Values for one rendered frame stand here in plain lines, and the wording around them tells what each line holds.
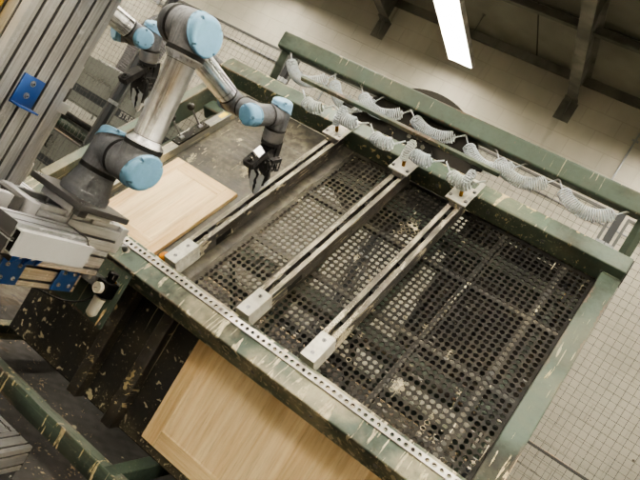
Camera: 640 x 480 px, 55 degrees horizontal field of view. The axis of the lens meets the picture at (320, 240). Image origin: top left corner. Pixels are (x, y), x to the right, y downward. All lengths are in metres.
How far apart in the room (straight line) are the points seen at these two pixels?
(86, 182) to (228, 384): 0.97
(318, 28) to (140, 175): 6.89
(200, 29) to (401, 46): 6.43
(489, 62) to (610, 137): 1.63
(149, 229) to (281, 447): 1.01
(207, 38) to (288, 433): 1.38
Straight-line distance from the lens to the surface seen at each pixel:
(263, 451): 2.39
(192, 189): 2.75
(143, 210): 2.68
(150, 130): 1.83
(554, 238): 2.69
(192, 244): 2.43
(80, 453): 2.56
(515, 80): 7.74
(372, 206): 2.62
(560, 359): 2.34
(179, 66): 1.82
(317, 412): 2.02
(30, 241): 1.69
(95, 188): 1.94
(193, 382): 2.52
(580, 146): 7.47
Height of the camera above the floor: 1.34
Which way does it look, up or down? 1 degrees down
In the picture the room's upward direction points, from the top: 31 degrees clockwise
